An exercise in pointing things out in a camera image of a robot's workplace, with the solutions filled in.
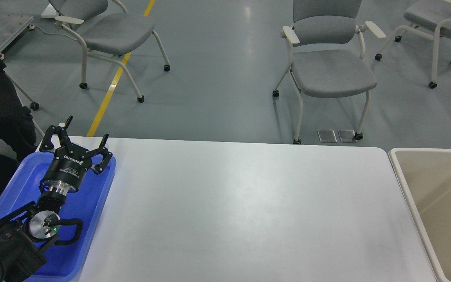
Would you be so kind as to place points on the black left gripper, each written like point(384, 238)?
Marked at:
point(67, 167)

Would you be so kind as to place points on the grey chair centre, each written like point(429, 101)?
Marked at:
point(334, 73)

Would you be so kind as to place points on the metal floor plate right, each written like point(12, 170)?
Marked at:
point(347, 136)

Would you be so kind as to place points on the beige plastic bin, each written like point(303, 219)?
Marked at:
point(424, 175)

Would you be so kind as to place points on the metal floor plate left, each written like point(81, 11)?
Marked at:
point(327, 136)

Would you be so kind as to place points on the metal platform with cable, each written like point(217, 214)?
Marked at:
point(12, 27)

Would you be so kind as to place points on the grey chair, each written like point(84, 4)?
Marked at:
point(334, 73)
point(114, 35)
point(430, 19)

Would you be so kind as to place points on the grey chair right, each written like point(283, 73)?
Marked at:
point(430, 19)

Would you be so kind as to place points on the grey chair left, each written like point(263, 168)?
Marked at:
point(114, 35)

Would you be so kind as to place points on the metal floor plate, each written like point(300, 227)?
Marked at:
point(327, 136)
point(347, 136)

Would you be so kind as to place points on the blue plastic tray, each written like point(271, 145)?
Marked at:
point(53, 219)

